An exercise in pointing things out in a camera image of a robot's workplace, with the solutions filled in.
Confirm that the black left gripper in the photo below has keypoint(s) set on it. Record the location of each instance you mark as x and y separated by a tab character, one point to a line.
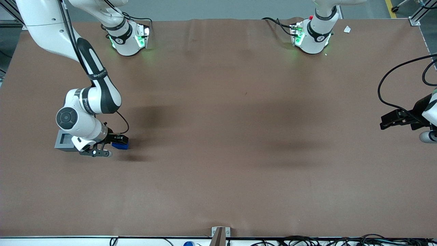
417	112

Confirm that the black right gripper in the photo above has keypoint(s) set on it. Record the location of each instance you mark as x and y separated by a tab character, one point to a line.
111	138

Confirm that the blue plastic part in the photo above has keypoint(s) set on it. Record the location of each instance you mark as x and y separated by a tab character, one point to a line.
120	147

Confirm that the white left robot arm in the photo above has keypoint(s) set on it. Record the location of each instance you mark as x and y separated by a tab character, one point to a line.
315	42

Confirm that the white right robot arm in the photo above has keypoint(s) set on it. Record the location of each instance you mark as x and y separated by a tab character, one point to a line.
44	30

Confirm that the gray square base block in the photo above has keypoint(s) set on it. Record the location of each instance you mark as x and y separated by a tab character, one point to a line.
63	145

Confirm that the brown table mat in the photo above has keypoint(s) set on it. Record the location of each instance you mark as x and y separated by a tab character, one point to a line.
218	136

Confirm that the black caster wheel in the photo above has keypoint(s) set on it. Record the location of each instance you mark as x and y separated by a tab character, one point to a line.
395	9

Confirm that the blue round cap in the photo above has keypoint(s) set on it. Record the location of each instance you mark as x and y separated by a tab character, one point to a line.
188	244

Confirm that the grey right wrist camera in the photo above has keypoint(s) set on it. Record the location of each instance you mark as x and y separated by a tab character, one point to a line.
97	153

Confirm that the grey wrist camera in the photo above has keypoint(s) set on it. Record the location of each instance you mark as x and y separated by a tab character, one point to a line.
426	137
97	153

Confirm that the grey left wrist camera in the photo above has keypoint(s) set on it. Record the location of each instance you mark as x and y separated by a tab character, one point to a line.
426	137

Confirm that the aluminium frame profile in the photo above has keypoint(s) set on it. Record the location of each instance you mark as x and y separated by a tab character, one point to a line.
414	21
13	23

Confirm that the metal bracket with post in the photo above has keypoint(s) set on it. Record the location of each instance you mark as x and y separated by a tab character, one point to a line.
220	235

